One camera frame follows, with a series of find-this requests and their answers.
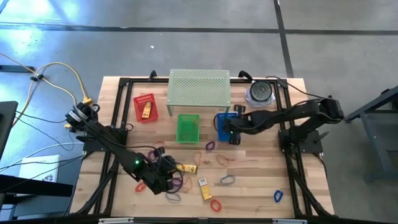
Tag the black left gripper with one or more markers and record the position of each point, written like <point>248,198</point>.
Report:
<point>161,182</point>

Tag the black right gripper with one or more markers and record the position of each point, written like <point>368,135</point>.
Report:
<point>236,124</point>

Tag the yellow crayon box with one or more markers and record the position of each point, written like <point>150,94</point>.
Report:
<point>147,110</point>
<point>189,169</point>
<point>205,189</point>

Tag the purple coil wristband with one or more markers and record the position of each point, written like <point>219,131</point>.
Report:
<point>149,154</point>
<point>206,146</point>
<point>182,182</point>

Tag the blue plastic basket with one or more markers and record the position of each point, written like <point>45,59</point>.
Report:
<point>221,133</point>

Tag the orange rubber band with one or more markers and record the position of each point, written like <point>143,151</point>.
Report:
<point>194,158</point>
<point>190,186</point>
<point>217,160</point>

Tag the grey rubber band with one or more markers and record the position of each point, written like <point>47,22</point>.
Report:
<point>167,196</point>

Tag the green plastic basket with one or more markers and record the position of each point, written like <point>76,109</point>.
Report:
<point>186,130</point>

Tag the red-orange coil wristband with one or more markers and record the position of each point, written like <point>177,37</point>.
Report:
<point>136,188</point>
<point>211,205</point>

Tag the red plastic basket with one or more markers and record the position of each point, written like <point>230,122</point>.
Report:
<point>138,107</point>

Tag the blue coil wristband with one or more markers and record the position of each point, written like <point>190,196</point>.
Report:
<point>275,196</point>

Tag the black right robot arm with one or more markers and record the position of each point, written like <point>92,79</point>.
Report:
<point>289,113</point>

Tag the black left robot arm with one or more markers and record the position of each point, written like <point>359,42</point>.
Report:
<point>105,137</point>

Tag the pale green perforated metal shelf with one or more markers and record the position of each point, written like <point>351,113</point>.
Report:
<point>199,88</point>

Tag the grey-blue metal cart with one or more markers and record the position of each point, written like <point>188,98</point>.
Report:
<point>373,146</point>

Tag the white paper sheet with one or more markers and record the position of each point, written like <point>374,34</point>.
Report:
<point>37,168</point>

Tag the black beam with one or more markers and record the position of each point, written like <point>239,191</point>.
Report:
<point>31,186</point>

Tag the black panel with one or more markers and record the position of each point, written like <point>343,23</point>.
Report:
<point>7,124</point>

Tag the black floor bar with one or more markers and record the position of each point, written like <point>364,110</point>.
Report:
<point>18,68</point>

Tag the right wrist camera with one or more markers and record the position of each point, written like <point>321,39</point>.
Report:
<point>239,109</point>

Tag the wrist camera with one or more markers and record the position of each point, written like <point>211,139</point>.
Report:
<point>160,153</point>
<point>239,109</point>

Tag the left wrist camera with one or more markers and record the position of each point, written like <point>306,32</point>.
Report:
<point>160,153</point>

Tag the silver bracket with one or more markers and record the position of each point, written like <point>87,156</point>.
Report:
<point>289,221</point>
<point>116,221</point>

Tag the black aluminium table frame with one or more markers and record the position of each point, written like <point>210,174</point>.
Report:
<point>140,80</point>

